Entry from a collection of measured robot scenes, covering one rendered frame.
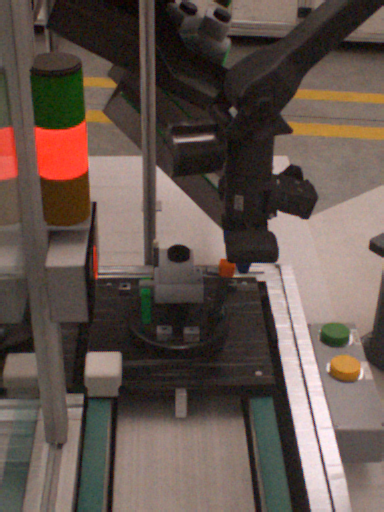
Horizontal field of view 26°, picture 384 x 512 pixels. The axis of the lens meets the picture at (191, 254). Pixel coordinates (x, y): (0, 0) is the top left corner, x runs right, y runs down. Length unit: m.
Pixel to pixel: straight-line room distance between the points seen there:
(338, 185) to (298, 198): 2.59
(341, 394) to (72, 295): 0.41
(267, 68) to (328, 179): 2.72
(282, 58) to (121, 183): 0.84
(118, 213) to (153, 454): 0.69
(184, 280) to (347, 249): 0.54
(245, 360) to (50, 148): 0.45
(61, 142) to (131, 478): 0.44
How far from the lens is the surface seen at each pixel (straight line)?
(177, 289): 1.08
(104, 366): 1.05
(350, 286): 1.45
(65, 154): 0.77
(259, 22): 5.11
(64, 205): 0.80
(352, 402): 1.07
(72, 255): 0.80
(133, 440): 1.06
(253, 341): 1.12
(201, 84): 1.27
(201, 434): 1.07
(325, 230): 1.60
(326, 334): 1.15
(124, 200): 1.67
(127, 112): 1.23
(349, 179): 3.67
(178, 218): 1.60
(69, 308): 0.82
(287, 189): 1.02
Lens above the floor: 1.67
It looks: 33 degrees down
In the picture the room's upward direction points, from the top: 1 degrees clockwise
